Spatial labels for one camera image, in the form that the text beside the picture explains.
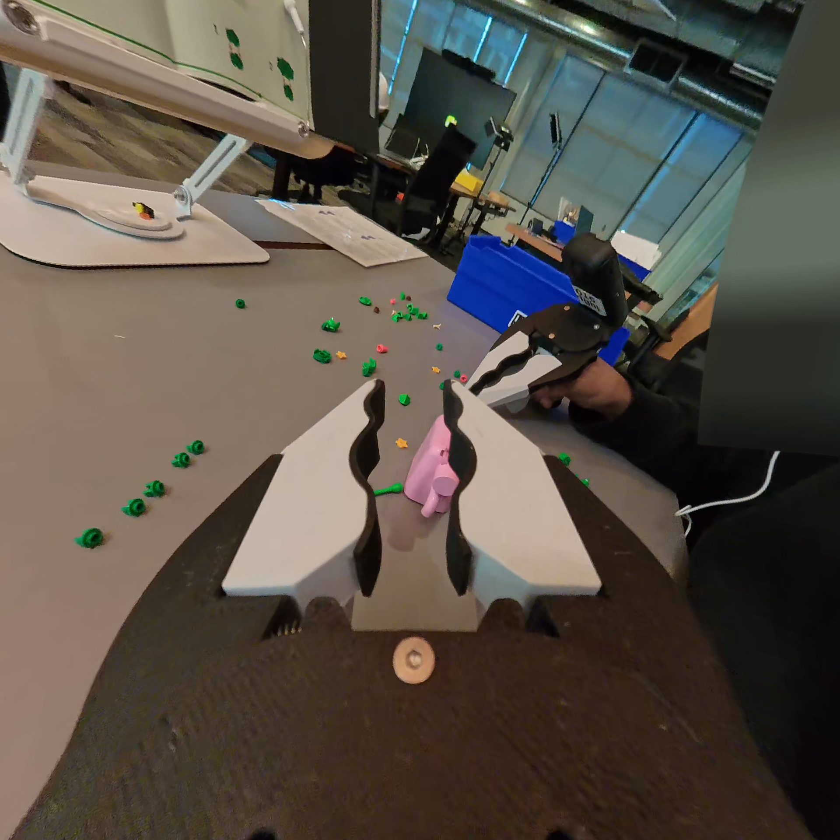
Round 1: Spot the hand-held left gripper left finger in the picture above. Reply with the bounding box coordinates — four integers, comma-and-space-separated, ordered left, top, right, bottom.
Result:
222, 378, 388, 611

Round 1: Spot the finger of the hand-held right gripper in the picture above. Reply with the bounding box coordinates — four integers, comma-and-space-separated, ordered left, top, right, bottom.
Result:
482, 330, 549, 388
467, 354, 567, 416

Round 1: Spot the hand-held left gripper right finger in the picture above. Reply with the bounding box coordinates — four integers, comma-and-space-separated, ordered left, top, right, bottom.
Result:
441, 378, 603, 611

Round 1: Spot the person's right hand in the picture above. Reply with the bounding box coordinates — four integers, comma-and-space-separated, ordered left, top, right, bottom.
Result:
533, 363, 635, 422

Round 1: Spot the blue storage bin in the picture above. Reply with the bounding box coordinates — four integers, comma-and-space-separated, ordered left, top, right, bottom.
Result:
448, 235, 631, 368

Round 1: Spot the wooden office desk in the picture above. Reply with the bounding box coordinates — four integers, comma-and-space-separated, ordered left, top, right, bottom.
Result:
505, 222, 572, 263

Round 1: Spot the pink toy watering can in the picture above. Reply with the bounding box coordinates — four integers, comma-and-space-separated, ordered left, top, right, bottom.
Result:
403, 413, 460, 519

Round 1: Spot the black light stand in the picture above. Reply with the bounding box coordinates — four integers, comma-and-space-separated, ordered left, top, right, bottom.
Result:
525, 112, 565, 204

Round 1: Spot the leaflet in plastic sleeve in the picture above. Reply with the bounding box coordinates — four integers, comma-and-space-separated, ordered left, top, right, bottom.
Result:
256, 199, 429, 268

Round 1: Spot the black monitor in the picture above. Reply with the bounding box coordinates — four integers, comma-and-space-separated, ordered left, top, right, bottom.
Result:
394, 47, 518, 172

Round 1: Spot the person's black jacket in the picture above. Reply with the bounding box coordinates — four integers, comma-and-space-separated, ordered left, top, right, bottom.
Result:
676, 453, 840, 840

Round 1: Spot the white book stand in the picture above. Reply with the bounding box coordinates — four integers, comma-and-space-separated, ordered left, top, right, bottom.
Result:
0, 0, 312, 269

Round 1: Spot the black board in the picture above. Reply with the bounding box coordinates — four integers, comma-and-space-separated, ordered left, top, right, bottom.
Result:
308, 0, 383, 155

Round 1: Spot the instruction booklet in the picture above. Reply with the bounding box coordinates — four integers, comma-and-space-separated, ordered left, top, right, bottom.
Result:
151, 0, 312, 129

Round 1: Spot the black camera tripod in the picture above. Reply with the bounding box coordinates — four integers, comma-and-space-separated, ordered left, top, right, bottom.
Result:
486, 118, 516, 217

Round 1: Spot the white cable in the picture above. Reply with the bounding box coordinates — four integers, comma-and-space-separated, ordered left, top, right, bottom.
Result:
675, 451, 782, 538

